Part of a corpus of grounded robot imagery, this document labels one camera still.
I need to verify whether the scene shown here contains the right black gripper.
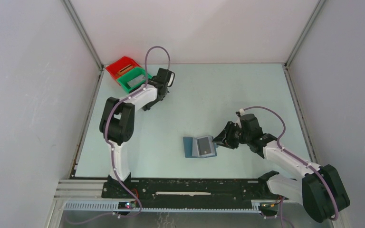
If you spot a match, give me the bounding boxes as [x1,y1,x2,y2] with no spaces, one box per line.
[212,121,250,149]

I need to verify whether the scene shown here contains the blue card holder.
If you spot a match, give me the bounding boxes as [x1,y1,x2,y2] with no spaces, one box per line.
[182,135,218,158]

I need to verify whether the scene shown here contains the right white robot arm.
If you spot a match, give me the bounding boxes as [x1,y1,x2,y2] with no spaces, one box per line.
[213,114,351,223]

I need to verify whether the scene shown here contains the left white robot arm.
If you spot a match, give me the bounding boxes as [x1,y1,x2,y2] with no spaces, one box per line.
[99,68,175,198]

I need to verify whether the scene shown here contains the grey credit card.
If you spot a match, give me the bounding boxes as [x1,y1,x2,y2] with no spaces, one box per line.
[197,137,212,156]

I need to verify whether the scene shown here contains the white card in green bin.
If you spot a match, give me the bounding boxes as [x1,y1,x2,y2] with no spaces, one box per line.
[127,75,145,89]

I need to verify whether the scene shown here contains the orange card in red bin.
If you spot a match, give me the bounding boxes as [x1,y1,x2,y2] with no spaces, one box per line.
[117,65,134,76]

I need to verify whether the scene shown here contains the black plastic bin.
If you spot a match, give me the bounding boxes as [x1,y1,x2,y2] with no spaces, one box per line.
[142,91,170,111]

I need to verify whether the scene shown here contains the green plastic bin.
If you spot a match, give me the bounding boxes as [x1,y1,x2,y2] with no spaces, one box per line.
[116,67,152,93]

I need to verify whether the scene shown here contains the red plastic bin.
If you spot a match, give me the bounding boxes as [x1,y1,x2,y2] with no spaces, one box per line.
[106,56,141,80]

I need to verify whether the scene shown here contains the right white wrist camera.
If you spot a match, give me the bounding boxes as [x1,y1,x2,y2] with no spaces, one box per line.
[235,109,246,118]

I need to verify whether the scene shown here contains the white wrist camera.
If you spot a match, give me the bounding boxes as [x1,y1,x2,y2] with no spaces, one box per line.
[235,109,246,118]
[167,72,175,87]

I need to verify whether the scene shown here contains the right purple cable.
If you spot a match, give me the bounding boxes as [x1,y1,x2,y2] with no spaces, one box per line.
[239,106,340,221]

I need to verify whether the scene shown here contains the purple cable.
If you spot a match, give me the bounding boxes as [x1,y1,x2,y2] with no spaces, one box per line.
[104,46,172,202]
[239,106,340,221]

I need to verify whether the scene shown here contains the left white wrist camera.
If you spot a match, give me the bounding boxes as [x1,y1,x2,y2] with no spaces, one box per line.
[167,72,175,87]

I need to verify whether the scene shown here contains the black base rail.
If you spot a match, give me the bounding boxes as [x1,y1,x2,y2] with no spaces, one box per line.
[56,177,341,215]

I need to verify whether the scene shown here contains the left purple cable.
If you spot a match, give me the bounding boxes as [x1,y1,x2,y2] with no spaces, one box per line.
[104,46,172,202]

